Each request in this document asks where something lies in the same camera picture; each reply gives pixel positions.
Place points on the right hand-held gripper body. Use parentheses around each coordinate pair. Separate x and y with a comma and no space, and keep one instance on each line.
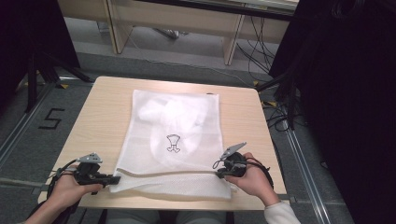
(235,165)

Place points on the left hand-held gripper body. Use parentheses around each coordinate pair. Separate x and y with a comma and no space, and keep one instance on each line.
(88,172)

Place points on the white mesh laundry bag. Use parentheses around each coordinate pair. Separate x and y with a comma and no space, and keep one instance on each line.
(140,161)

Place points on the person's right hand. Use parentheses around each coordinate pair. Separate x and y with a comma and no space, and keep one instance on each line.
(253,182)

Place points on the person's left hand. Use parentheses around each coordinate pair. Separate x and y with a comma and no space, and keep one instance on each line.
(67,193)

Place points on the person's grey pants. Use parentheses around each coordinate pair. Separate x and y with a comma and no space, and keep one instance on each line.
(134,218)

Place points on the white garment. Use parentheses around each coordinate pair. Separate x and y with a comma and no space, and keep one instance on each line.
(174,115)

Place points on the black metal stand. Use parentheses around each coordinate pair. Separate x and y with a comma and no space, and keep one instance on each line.
(291,102)
(31,84)

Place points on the black curtain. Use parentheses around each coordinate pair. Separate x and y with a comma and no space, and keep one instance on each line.
(28,37)
(348,93)

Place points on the light wooden desk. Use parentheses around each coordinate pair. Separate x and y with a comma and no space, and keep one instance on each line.
(174,18)

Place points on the metal floor rail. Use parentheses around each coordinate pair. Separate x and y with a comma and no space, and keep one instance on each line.
(21,124)
(306,174)

